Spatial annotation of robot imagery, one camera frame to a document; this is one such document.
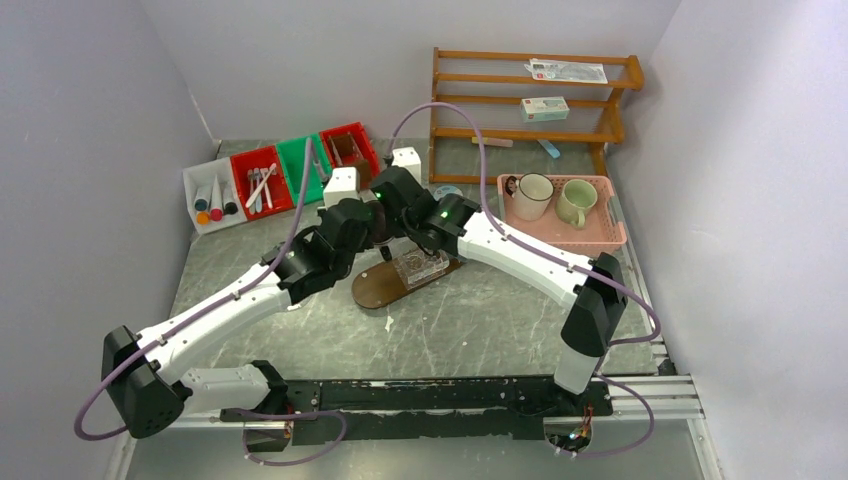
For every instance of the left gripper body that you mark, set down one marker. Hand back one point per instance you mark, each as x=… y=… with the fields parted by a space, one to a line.
x=324 y=213

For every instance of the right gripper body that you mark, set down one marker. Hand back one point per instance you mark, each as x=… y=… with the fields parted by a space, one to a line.
x=409 y=221

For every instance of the white toothbrush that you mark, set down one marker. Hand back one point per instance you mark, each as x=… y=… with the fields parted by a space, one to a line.
x=261 y=189

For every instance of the purple mug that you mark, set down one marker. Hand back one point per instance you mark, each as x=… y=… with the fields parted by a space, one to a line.
x=380 y=232

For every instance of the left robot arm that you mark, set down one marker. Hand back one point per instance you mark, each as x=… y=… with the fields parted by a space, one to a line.
x=150 y=376

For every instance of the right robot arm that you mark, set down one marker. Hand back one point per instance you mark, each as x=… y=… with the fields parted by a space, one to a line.
x=591 y=289

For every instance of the oval dark wooden tray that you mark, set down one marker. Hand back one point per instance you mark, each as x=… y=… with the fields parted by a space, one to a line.
x=383 y=284

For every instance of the grey toothbrush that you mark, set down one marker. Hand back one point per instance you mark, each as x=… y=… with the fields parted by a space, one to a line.
x=250 y=205

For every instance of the cream toothbrush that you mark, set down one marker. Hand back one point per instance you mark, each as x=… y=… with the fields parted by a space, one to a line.
x=266 y=174

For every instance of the toothpaste tube orange cap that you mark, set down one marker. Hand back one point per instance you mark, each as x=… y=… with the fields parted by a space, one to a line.
x=201 y=204

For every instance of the brown wooden block holder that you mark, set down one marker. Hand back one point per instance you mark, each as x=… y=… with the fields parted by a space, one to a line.
x=347 y=153

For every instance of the red bin with holder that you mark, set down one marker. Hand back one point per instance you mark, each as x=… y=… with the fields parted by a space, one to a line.
x=358 y=130

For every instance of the red bin with toothbrushes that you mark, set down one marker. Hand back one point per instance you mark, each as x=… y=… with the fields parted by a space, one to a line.
x=263 y=157

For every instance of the green plastic bin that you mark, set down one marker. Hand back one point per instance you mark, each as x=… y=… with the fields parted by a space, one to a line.
x=291 y=154

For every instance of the yellow pink marker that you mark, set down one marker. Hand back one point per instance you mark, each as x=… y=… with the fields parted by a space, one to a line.
x=494 y=142

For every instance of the white enamel mug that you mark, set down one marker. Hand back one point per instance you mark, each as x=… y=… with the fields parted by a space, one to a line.
x=531 y=194

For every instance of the white plastic bin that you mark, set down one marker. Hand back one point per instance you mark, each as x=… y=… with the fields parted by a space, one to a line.
x=203 y=174

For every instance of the small white box on shelf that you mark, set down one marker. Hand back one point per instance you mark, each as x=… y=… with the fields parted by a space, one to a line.
x=541 y=109

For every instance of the pale green mug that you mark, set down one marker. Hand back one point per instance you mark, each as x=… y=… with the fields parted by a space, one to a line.
x=575 y=201

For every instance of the pink plastic basket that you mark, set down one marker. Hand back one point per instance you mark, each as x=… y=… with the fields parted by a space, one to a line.
x=602 y=233

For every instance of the plastic packet on top shelf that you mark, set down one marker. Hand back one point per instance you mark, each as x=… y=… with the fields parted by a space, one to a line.
x=566 y=71

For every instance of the wooden shelf rack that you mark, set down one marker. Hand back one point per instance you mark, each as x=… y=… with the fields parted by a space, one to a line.
x=489 y=86

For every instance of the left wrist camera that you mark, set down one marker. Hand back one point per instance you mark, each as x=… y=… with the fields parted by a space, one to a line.
x=344 y=183

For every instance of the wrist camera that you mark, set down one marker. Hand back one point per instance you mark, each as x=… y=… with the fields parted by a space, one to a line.
x=408 y=159
x=344 y=183

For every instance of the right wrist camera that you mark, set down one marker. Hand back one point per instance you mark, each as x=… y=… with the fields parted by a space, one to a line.
x=408 y=159

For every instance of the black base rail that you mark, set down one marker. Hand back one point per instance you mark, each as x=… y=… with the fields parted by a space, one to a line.
x=459 y=407

